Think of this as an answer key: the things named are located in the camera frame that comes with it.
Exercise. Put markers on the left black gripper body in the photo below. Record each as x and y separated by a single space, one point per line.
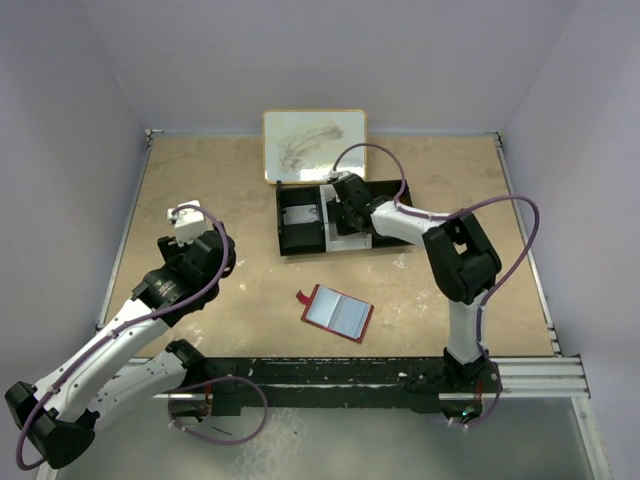
172 252

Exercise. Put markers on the red card holder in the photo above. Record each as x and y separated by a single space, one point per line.
335 312

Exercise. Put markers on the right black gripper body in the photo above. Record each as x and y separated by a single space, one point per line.
344 222

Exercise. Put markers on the silver credit card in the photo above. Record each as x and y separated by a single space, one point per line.
300 214

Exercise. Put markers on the small whiteboard with stand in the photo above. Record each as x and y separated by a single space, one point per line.
300 146

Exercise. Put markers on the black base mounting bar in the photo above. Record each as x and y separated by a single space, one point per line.
417 384

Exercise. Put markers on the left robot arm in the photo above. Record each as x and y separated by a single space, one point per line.
59 415

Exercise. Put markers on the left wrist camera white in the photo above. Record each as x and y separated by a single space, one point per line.
188 223

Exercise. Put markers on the black white three-bin organizer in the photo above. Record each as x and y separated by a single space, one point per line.
319 237

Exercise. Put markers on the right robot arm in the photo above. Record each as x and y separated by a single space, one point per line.
463 262

